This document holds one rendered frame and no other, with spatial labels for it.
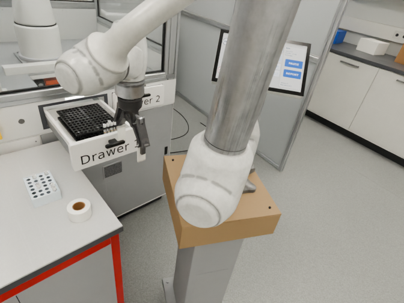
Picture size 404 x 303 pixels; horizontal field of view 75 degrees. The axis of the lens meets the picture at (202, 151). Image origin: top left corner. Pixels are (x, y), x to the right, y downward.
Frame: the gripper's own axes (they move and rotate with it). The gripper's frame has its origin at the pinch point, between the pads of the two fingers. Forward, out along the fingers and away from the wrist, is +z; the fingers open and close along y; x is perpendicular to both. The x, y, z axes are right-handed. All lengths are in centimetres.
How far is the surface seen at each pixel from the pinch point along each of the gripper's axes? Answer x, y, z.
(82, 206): 20.6, -4.6, 13.0
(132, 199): -23, 42, 75
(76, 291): 30, -16, 37
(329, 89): -293, 46, 45
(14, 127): 27, 43, 5
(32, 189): 30.7, 10.6, 11.9
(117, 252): 15.2, -16.4, 28.7
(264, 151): -164, 36, 84
